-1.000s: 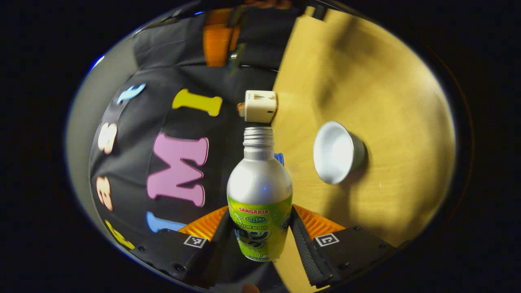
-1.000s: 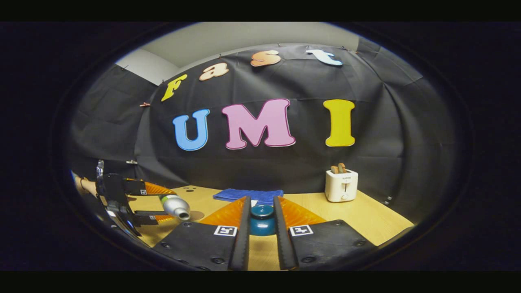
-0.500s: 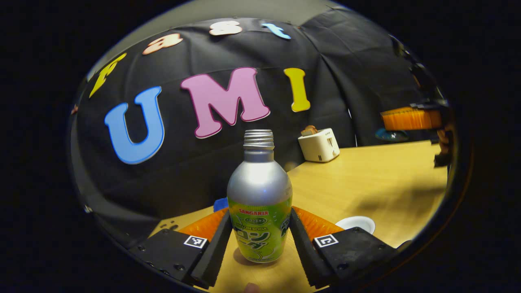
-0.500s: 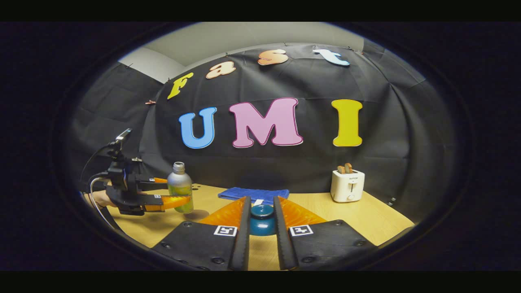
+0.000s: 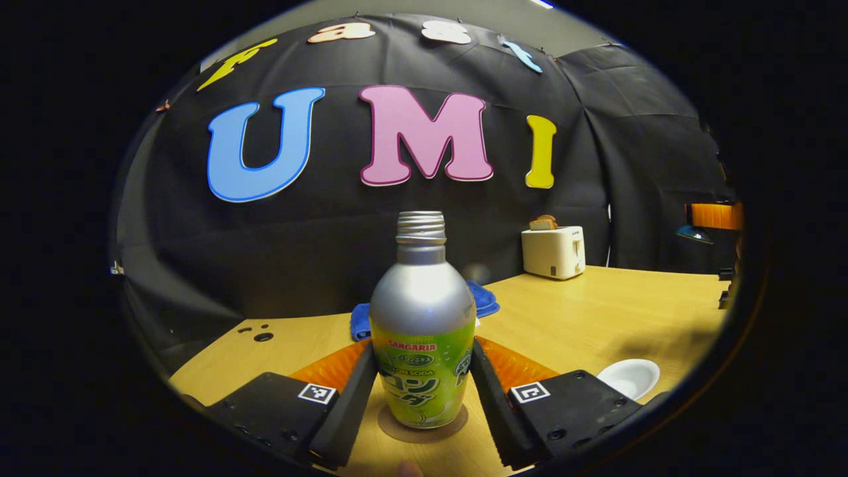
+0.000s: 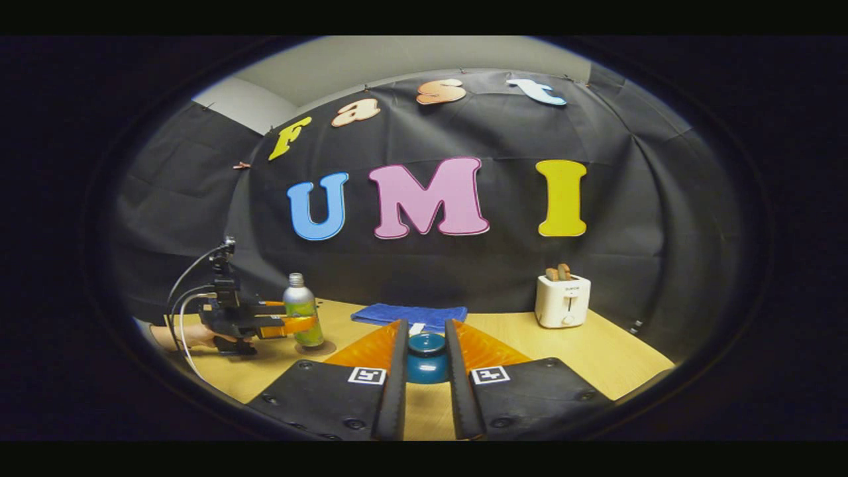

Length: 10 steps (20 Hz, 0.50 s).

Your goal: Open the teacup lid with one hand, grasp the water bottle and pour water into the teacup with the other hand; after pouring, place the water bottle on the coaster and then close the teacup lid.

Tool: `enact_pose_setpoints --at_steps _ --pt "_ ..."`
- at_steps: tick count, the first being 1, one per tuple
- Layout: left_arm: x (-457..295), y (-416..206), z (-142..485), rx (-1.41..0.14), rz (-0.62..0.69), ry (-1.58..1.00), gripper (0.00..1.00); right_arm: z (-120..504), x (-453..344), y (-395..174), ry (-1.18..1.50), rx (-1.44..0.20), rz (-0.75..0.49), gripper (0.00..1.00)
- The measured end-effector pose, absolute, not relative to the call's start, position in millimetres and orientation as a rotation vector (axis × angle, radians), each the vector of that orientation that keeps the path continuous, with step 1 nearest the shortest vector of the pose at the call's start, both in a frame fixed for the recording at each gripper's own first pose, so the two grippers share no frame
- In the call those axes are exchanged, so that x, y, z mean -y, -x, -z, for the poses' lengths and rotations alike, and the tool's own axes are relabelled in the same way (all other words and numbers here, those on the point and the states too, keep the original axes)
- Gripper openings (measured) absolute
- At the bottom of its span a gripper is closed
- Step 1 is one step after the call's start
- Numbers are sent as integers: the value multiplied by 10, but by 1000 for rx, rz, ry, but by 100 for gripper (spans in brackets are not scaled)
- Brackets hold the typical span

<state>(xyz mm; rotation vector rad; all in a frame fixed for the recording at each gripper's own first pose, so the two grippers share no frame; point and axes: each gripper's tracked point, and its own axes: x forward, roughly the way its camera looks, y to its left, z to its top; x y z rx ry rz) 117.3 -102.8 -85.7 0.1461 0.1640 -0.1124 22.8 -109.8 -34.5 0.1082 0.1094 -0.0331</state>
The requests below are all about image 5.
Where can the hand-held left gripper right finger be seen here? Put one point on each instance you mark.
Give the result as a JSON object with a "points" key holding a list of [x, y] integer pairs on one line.
{"points": [[493, 404]]}

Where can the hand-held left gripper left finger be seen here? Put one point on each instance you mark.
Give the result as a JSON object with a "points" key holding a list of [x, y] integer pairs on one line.
{"points": [[344, 404]]}

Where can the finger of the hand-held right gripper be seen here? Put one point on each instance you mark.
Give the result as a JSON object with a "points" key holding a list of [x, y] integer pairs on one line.
{"points": [[715, 216]]}

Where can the round brown coaster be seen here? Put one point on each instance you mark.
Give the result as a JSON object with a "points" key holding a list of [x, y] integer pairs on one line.
{"points": [[391, 427]]}

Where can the silver green label water bottle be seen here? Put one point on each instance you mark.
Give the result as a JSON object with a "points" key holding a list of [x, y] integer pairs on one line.
{"points": [[422, 305]]}

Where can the white teacup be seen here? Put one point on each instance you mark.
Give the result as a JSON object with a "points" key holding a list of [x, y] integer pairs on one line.
{"points": [[629, 377]]}

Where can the blue folded towel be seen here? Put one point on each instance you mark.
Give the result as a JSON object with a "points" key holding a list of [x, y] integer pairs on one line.
{"points": [[487, 301]]}

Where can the black backdrop cloth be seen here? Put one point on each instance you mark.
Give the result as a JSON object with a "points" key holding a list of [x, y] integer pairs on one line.
{"points": [[331, 252]]}

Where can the white toaster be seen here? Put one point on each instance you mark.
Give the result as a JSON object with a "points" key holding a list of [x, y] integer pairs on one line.
{"points": [[553, 253]]}

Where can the toast slice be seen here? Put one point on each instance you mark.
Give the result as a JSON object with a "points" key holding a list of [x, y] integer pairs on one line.
{"points": [[544, 222]]}

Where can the white cloth clip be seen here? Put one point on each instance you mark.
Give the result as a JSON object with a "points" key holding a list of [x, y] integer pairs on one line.
{"points": [[117, 268]]}

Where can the ceiling light panel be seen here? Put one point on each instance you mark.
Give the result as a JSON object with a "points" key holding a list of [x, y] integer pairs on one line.
{"points": [[541, 3]]}

